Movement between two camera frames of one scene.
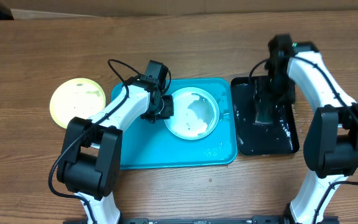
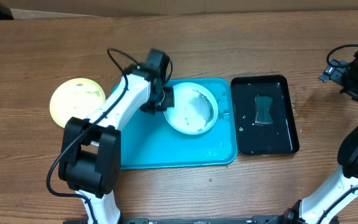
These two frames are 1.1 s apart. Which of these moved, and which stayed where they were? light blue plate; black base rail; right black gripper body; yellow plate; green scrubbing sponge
Moved: right black gripper body; light blue plate
Stayed: green scrubbing sponge; yellow plate; black base rail
